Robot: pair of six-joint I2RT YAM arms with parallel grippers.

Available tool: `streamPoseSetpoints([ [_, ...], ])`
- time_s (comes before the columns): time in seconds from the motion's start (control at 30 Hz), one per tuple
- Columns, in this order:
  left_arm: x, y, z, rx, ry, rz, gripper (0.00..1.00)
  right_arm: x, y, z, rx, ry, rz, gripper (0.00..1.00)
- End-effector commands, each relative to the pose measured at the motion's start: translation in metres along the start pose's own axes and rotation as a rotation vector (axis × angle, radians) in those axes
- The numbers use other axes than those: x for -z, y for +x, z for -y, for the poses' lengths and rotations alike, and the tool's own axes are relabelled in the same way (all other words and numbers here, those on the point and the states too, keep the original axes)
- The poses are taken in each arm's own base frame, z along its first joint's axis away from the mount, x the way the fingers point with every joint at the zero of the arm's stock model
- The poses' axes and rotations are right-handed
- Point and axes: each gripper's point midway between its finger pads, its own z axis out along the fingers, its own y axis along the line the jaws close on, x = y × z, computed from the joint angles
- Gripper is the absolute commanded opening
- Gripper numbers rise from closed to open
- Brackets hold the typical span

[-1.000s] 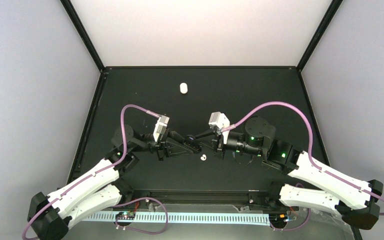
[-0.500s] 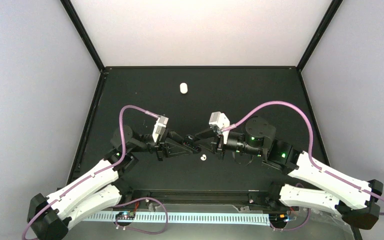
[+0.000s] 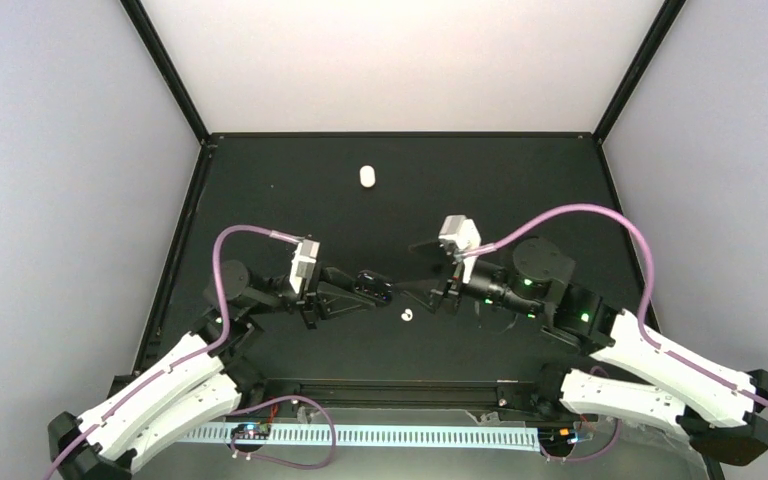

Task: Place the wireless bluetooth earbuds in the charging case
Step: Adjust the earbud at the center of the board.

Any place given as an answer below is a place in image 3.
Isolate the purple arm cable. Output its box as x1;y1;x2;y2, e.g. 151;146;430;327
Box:
42;225;309;480
460;203;768;439

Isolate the black frame post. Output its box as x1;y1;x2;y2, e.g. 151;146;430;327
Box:
120;0;210;143
592;0;686;145

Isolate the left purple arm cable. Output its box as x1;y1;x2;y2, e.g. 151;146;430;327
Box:
42;225;309;480

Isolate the left black frame post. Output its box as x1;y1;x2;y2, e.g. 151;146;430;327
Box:
120;0;210;143

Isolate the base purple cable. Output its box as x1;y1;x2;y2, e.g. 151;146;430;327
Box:
539;364;624;464
229;395;339;472

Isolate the white capsule object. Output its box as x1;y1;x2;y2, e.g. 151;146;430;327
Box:
359;165;376;189

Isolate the clear plastic sheet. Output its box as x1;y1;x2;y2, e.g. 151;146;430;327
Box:
444;417;709;479

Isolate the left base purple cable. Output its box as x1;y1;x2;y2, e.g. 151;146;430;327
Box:
229;395;339;472

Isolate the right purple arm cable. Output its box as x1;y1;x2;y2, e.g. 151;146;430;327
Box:
460;203;768;439

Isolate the white slotted cable duct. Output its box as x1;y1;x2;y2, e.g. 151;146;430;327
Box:
178;423;544;453

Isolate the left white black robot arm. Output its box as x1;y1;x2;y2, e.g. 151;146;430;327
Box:
44;258;394;479

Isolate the right black frame post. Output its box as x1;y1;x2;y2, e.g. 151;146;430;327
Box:
592;0;686;145

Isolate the black earbud charging case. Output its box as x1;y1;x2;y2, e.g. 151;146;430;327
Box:
353;270;395;306

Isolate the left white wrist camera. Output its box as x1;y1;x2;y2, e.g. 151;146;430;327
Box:
289;239;320;294

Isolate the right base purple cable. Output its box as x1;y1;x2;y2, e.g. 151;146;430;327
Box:
539;364;624;464

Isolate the black front mounting rail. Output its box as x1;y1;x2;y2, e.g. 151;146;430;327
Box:
102;374;700;425

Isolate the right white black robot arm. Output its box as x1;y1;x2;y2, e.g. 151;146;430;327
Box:
396;237;768;466

